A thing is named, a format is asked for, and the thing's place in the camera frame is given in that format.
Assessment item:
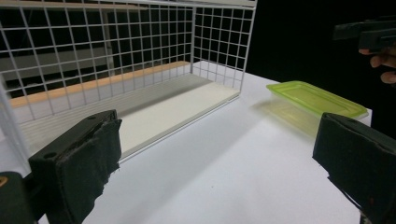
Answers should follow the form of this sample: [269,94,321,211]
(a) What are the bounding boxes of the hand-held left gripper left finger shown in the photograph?
[28,109,123,224]

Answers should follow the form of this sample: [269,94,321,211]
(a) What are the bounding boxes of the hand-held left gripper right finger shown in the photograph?
[312,112,396,224]

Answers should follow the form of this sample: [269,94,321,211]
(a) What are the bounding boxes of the green plastic container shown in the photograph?
[265,80,370,120]

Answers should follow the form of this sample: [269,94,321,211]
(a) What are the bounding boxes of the white wire rack shelf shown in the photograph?
[0,0,259,175]

